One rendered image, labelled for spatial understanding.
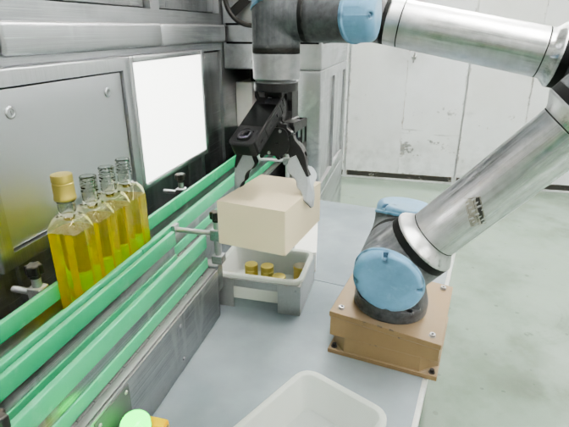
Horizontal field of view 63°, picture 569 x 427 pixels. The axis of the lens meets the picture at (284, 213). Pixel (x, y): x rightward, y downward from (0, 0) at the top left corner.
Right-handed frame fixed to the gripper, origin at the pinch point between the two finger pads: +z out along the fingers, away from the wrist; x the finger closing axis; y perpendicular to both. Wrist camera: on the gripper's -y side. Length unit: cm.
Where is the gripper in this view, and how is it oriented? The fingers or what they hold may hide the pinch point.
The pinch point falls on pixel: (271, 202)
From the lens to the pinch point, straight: 80.1
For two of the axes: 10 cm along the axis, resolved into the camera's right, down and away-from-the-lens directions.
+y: 4.0, -3.3, 8.5
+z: 0.0, 9.3, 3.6
